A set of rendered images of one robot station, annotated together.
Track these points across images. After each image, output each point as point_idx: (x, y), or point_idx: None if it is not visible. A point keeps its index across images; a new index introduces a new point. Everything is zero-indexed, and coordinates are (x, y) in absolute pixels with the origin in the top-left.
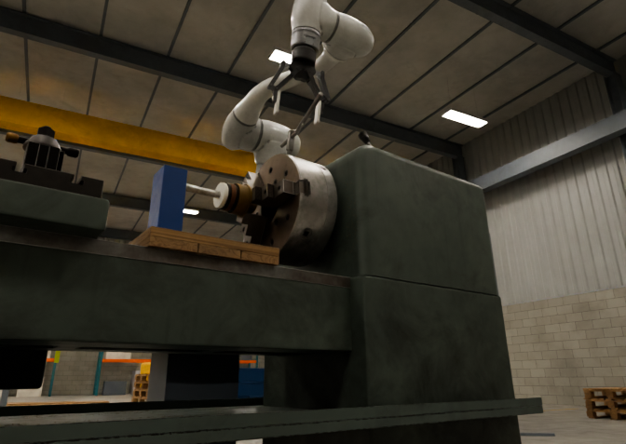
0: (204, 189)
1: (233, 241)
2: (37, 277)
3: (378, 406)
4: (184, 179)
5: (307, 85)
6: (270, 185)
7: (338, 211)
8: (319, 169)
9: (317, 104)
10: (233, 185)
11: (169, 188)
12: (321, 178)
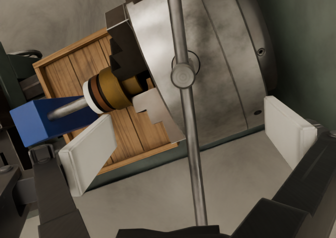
0: (76, 111)
1: (138, 160)
2: None
3: (245, 136)
4: (55, 135)
5: (261, 198)
6: (157, 122)
7: (272, 95)
8: (240, 123)
9: (294, 147)
10: (106, 108)
11: (51, 138)
12: (239, 131)
